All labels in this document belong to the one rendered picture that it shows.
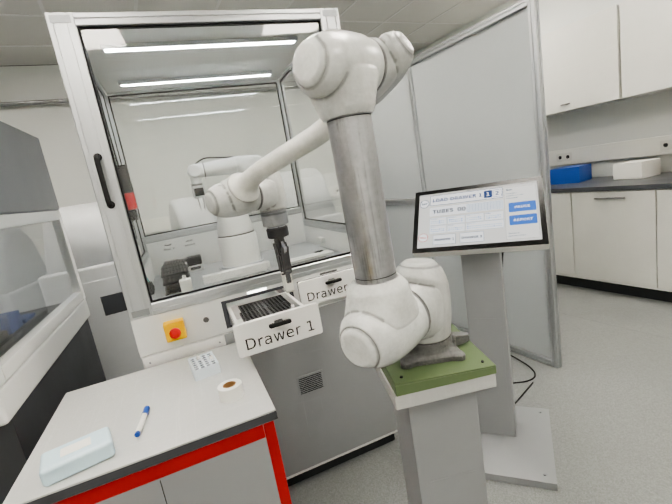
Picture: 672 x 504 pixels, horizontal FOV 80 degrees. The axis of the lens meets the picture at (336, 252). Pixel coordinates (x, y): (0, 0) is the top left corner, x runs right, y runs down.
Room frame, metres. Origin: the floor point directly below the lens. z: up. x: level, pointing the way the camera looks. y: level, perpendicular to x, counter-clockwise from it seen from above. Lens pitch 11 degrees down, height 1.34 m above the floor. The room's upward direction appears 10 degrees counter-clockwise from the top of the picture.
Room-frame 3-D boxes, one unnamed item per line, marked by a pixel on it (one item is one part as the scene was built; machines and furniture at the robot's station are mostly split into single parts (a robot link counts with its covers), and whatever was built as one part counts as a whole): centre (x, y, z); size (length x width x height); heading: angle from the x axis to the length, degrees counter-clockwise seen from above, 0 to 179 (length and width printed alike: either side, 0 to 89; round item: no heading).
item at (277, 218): (1.38, 0.19, 1.23); 0.09 x 0.09 x 0.06
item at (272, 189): (1.37, 0.20, 1.34); 0.13 x 0.11 x 0.16; 138
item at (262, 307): (1.45, 0.30, 0.87); 0.22 x 0.18 x 0.06; 20
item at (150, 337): (2.03, 0.47, 0.87); 1.02 x 0.95 x 0.14; 110
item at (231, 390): (1.08, 0.37, 0.78); 0.07 x 0.07 x 0.04
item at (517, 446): (1.65, -0.60, 0.51); 0.50 x 0.45 x 1.02; 154
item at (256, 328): (1.26, 0.23, 0.87); 0.29 x 0.02 x 0.11; 110
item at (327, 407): (2.03, 0.46, 0.40); 1.03 x 0.95 x 0.80; 110
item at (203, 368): (1.29, 0.51, 0.78); 0.12 x 0.08 x 0.04; 27
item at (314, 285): (1.67, 0.04, 0.87); 0.29 x 0.02 x 0.11; 110
